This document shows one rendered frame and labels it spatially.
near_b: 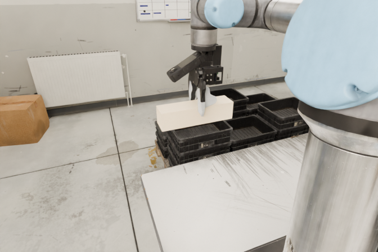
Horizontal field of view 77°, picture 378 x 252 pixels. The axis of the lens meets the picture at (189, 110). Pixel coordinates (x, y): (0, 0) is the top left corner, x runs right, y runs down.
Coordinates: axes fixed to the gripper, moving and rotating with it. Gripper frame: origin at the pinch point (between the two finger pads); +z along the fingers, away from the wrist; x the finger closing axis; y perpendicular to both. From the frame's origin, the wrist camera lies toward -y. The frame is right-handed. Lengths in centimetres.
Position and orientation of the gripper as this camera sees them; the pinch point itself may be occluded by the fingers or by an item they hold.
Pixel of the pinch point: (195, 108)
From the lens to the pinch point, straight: 75.6
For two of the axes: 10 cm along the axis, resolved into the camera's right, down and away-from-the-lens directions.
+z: 0.0, 9.0, 4.4
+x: -3.6, -4.1, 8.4
